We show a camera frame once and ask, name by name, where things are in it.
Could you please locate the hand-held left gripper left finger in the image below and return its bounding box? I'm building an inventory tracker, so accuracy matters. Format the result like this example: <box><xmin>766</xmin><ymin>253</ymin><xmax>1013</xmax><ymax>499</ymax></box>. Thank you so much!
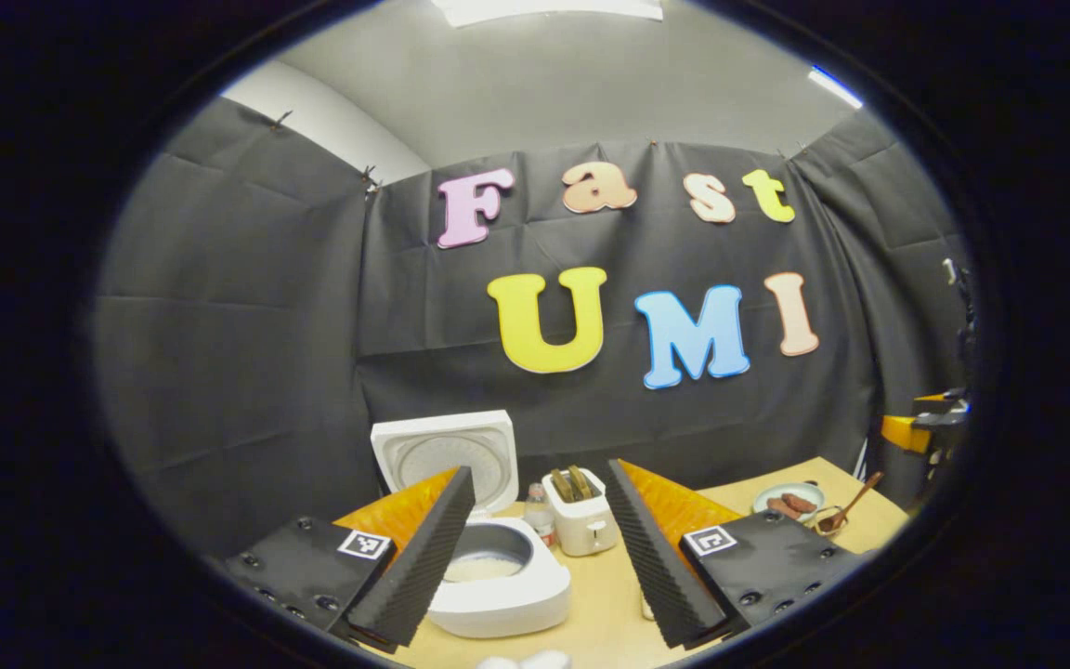
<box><xmin>217</xmin><ymin>465</ymin><xmax>476</xmax><ymax>653</ymax></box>

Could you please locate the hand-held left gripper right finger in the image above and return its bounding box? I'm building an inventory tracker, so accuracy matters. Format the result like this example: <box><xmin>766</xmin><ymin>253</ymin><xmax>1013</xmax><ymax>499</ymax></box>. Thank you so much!
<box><xmin>602</xmin><ymin>458</ymin><xmax>876</xmax><ymax>651</ymax></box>

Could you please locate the dark wooden spoon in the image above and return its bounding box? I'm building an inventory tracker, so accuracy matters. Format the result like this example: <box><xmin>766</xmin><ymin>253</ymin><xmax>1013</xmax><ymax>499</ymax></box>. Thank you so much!
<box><xmin>820</xmin><ymin>471</ymin><xmax>886</xmax><ymax>535</ymax></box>

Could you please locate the white rice cooker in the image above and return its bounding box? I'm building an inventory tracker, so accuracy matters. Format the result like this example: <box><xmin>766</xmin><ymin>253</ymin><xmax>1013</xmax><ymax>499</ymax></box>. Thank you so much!
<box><xmin>371</xmin><ymin>410</ymin><xmax>573</xmax><ymax>639</ymax></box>

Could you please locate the white toaster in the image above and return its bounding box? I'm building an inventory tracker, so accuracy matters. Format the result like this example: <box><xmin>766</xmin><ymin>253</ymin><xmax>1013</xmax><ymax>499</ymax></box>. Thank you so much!
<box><xmin>542</xmin><ymin>467</ymin><xmax>619</xmax><ymax>558</ymax></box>

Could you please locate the clear plastic water bottle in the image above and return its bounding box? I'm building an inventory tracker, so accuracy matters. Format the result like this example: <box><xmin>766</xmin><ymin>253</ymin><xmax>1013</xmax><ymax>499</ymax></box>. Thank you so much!
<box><xmin>524</xmin><ymin>483</ymin><xmax>557</xmax><ymax>548</ymax></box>

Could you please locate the pale green plate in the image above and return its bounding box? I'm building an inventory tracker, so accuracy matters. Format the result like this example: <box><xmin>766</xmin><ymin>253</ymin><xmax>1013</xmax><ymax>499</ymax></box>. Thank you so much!
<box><xmin>752</xmin><ymin>480</ymin><xmax>827</xmax><ymax>522</ymax></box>

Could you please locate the black backdrop cloth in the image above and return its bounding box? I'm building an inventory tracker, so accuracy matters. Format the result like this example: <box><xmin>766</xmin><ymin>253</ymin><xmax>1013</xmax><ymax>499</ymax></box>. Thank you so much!
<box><xmin>94</xmin><ymin>98</ymin><xmax>974</xmax><ymax>558</ymax></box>

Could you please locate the small ceiling light strip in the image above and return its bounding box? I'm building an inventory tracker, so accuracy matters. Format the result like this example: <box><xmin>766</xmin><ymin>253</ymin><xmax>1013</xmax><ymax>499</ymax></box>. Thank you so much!
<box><xmin>808</xmin><ymin>65</ymin><xmax>865</xmax><ymax>111</ymax></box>

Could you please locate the large ceiling light panel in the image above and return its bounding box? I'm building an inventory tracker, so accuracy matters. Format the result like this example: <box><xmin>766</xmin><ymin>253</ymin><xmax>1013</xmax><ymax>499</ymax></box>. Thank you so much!
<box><xmin>431</xmin><ymin>0</ymin><xmax>664</xmax><ymax>28</ymax></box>

